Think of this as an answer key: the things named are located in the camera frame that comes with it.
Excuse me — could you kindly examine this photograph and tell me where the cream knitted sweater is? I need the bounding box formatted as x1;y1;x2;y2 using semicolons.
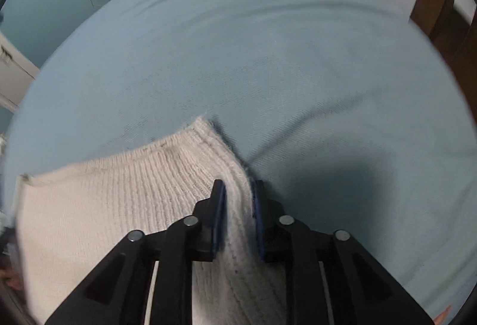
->
16;119;285;324

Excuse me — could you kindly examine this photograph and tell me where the light blue bed sheet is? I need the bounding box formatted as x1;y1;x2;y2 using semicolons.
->
2;0;476;319

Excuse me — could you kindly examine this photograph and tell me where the white door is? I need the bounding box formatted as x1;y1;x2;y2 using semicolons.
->
0;33;40;113

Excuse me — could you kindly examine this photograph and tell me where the brown wooden chair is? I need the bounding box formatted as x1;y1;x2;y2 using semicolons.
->
411;0;476;115

